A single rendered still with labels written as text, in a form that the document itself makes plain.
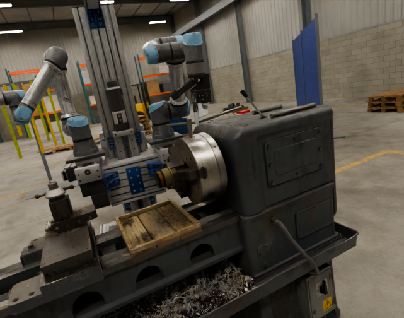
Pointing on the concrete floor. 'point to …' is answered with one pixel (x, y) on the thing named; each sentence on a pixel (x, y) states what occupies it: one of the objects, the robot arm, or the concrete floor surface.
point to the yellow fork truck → (144, 100)
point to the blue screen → (308, 65)
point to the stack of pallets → (145, 123)
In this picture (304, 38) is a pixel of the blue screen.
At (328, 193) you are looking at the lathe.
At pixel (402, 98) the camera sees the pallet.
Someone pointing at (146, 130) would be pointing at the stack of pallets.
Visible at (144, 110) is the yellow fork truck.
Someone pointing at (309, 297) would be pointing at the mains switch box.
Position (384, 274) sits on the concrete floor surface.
